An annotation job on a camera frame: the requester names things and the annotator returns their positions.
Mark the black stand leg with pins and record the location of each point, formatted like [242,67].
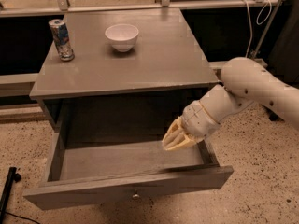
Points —
[11,177]

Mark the grey top drawer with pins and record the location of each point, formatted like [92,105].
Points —
[82,174]

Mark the grey metal railing frame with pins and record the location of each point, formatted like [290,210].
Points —
[124,3]

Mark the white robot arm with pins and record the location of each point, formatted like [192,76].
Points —
[243,82]

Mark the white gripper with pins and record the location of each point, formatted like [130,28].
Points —
[197,120]

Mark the thin metal diagonal rod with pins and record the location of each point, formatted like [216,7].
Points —
[273,10]

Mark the blue silver drink can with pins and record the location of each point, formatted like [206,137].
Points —
[61,39]

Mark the grey wooden drawer cabinet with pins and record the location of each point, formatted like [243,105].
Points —
[120,116]

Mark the white ceramic bowl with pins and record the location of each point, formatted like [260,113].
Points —
[122,37]

